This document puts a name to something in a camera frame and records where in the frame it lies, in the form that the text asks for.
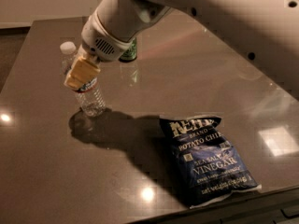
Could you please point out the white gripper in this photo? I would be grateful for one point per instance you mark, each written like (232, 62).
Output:
(100, 45)

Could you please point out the clear plastic water bottle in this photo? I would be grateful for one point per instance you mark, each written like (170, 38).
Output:
(89, 96)

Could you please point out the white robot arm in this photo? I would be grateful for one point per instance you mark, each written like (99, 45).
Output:
(264, 32)

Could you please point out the green soda can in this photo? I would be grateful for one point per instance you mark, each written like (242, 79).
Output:
(130, 54)

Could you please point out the blue potato chip bag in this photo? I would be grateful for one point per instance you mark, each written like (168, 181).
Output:
(210, 167)

